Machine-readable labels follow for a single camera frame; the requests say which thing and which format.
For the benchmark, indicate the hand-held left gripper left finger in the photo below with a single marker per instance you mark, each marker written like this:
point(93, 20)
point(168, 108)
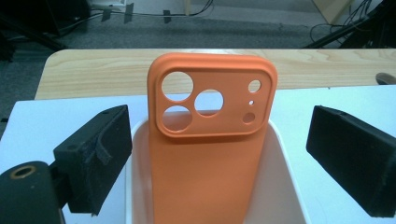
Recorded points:
point(90, 168)

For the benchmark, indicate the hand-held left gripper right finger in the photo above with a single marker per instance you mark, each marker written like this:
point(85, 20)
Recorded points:
point(355, 165)

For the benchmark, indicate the white plastic bin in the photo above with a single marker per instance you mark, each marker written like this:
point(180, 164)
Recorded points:
point(280, 186)

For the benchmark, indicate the orange phone case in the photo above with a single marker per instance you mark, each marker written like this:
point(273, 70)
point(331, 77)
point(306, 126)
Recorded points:
point(205, 174)

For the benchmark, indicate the white board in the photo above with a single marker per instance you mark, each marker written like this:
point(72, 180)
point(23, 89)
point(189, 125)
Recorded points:
point(46, 124)

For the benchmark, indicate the dark round object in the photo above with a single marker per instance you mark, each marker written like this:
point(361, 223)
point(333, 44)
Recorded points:
point(386, 78)

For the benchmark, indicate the wooden table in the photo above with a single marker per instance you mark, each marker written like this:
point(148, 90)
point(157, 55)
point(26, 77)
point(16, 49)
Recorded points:
point(93, 74)

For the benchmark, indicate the black metal stand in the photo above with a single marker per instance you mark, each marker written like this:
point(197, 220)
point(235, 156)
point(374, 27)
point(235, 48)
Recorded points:
point(34, 34)
point(348, 32)

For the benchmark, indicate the pale wooden partition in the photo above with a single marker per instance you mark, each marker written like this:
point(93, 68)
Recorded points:
point(333, 9)

